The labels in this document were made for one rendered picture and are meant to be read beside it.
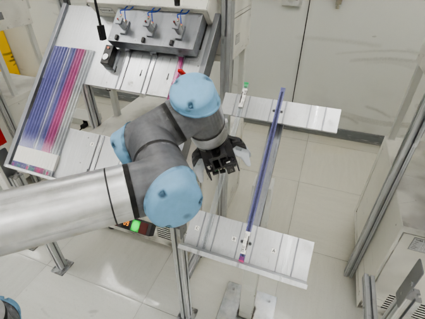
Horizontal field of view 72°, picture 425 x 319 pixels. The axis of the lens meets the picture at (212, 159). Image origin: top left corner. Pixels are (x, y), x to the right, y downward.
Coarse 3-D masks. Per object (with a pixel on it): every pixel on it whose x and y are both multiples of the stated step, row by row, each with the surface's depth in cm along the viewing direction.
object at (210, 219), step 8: (248, 88) 89; (240, 112) 87; (232, 128) 86; (224, 176) 84; (216, 192) 83; (216, 200) 82; (216, 208) 83; (208, 224) 81; (208, 232) 81; (200, 248) 80
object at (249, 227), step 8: (280, 96) 85; (280, 104) 84; (272, 128) 83; (272, 136) 83; (272, 144) 83; (264, 160) 82; (264, 168) 81; (264, 176) 82; (256, 192) 80; (256, 200) 80; (256, 208) 79; (248, 224) 79; (240, 256) 77
